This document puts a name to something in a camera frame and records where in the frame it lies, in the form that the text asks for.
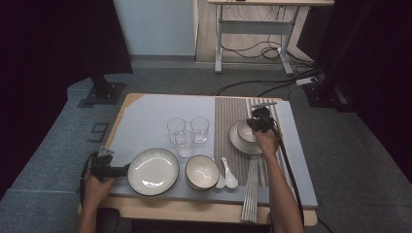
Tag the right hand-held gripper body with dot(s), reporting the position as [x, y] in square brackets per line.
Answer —
[264, 123]

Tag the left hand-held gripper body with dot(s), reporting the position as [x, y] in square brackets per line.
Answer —
[101, 168]

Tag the white plate with black rim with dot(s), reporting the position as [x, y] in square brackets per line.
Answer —
[152, 170]
[239, 145]

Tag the bundle of white chopsticks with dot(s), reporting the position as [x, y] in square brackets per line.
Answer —
[250, 200]

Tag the person's right hand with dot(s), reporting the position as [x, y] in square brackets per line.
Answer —
[268, 142]

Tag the person's left hand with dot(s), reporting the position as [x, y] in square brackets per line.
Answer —
[94, 194]

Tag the brown striped placemat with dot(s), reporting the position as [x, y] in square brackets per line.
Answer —
[226, 129]

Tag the black chair armrest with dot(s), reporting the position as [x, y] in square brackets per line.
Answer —
[108, 221]

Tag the clear glass tumbler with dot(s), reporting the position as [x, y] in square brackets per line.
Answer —
[176, 127]
[200, 129]

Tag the white power strip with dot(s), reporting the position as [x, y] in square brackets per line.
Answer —
[306, 81]

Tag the white ceramic spoon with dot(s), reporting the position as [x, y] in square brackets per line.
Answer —
[221, 184]
[231, 182]

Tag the light grey table sheet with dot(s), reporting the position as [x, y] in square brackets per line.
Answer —
[152, 110]

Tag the wooden table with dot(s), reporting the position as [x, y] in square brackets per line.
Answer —
[181, 212]

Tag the standing desk with grey legs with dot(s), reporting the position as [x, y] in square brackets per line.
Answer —
[256, 27]

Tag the black curtain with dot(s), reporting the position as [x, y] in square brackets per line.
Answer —
[39, 48]
[382, 64]

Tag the pale blue partition panel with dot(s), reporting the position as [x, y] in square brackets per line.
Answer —
[155, 26]

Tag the dark floor outlet frame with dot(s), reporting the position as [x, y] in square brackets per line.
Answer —
[94, 127]

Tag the black stand with base plate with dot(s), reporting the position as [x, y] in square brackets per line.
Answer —
[324, 97]
[103, 93]

